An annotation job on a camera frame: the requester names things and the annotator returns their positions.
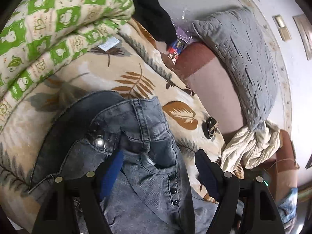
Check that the purple plastic bag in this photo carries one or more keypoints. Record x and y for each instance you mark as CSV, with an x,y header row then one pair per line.
x,y
183,35

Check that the brown pink sofa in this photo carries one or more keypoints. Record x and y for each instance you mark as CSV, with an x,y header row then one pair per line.
x,y
205,74

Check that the cream crumpled sheet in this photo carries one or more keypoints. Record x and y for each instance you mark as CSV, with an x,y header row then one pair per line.
x,y
251,147

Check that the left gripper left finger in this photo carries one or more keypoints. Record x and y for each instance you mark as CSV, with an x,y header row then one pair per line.
x,y
57,213

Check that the grey quilted pillow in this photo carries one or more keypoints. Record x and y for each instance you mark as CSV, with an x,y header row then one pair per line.
x,y
237,40

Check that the black garment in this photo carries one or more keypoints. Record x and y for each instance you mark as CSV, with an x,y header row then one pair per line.
x,y
155,19

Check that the colourful snack packet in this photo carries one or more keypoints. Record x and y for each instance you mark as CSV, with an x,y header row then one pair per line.
x,y
175,49

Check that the green white folded quilt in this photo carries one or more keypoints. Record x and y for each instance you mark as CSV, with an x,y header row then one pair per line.
x,y
42,36

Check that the beige leaf print blanket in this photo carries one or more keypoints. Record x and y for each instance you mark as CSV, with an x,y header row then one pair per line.
x,y
135,69

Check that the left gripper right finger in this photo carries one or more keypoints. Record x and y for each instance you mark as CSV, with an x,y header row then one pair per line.
x,y
260,213

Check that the grey denim jeans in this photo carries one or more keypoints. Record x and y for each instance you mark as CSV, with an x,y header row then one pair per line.
x,y
152,192

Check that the black hair clip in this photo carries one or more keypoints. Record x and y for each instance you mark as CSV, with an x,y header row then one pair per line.
x,y
210,127

